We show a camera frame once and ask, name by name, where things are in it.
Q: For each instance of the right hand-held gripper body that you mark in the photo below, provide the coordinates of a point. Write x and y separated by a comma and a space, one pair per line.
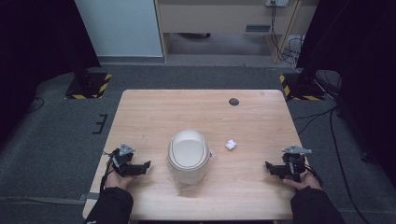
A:
295, 160

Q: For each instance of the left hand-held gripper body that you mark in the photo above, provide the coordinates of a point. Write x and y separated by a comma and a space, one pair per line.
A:
122, 157

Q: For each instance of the white lidded trash bin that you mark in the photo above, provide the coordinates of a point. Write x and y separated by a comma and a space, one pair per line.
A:
189, 157

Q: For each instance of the white paper ball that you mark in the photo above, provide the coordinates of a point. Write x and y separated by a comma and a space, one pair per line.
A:
230, 144

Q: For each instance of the person's right hand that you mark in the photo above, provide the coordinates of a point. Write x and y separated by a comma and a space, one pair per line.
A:
304, 182

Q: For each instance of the person's left hand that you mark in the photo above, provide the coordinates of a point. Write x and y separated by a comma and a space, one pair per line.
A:
116, 181

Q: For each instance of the striped black stand base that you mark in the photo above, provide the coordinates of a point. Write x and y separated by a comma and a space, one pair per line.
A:
90, 87
303, 88

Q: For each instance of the dark round table grommet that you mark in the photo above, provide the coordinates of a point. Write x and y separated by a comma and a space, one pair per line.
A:
233, 101

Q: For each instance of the black curtain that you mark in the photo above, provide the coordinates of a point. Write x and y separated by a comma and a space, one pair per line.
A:
358, 62
40, 46

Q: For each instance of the white cabinet panel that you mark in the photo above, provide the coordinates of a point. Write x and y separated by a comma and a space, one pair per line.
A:
120, 28

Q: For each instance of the grey power strip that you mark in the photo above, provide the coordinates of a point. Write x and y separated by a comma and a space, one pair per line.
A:
276, 2

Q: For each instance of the light wooden desk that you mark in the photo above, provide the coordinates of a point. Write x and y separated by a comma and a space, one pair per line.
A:
214, 17

